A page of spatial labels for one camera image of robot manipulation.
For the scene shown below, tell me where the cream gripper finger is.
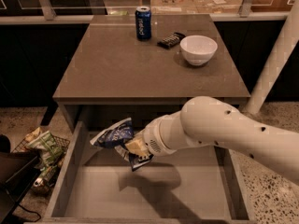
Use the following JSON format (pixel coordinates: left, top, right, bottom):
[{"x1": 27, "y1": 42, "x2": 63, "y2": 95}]
[{"x1": 125, "y1": 136, "x2": 150, "y2": 158}]

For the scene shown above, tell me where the blue chip bag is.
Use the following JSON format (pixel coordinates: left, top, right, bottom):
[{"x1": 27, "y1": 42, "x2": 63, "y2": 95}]
[{"x1": 90, "y1": 118, "x2": 153, "y2": 172}]

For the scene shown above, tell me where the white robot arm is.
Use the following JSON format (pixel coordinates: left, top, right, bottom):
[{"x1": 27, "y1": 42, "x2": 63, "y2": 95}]
[{"x1": 125, "y1": 96, "x2": 299, "y2": 183}]

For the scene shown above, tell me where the open grey top drawer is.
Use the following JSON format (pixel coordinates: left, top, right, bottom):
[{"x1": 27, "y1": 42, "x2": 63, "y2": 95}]
[{"x1": 43, "y1": 122, "x2": 257, "y2": 224}]

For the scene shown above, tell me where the grey cabinet with top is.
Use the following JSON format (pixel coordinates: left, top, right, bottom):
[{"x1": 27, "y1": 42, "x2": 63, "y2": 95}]
[{"x1": 53, "y1": 14, "x2": 249, "y2": 129}]

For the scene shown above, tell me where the green chip bag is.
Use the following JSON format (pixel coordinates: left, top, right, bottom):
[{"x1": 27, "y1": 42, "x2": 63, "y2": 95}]
[{"x1": 26, "y1": 131, "x2": 63, "y2": 167}]

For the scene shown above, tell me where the cream snack bag in basket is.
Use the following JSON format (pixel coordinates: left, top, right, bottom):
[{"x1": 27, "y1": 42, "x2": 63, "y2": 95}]
[{"x1": 24, "y1": 127, "x2": 42, "y2": 143}]

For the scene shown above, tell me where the silver can in basket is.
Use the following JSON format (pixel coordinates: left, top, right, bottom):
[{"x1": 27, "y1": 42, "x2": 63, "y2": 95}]
[{"x1": 33, "y1": 177, "x2": 44, "y2": 188}]

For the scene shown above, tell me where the white bowl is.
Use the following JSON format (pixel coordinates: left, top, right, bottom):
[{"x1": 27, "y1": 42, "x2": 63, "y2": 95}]
[{"x1": 179, "y1": 35, "x2": 218, "y2": 66}]

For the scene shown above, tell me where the black box on floor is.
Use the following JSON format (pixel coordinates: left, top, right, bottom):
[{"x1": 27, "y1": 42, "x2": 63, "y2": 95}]
[{"x1": 0, "y1": 152, "x2": 39, "y2": 224}]

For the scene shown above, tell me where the blue soda can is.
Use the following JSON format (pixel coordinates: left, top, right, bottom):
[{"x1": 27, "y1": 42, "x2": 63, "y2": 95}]
[{"x1": 135, "y1": 7, "x2": 151, "y2": 40}]

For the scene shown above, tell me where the cardboard box left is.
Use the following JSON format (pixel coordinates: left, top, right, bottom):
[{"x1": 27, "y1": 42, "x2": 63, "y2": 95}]
[{"x1": 150, "y1": 0, "x2": 197, "y2": 14}]

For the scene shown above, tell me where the black wire basket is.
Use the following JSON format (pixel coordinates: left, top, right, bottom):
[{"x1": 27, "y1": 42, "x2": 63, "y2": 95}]
[{"x1": 13, "y1": 132, "x2": 70, "y2": 194}]

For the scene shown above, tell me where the black cable on floor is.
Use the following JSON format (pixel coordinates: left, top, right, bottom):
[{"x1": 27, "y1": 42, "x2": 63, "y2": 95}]
[{"x1": 12, "y1": 203, "x2": 42, "y2": 223}]

